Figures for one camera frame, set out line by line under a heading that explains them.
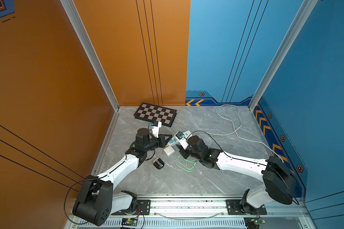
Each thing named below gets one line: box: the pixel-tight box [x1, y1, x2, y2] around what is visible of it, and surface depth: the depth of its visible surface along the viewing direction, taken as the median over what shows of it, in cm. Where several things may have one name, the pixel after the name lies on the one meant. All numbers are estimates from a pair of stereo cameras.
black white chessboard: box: [133, 102, 178, 128], surface depth 114 cm
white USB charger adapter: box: [163, 145, 175, 157], surface depth 93 cm
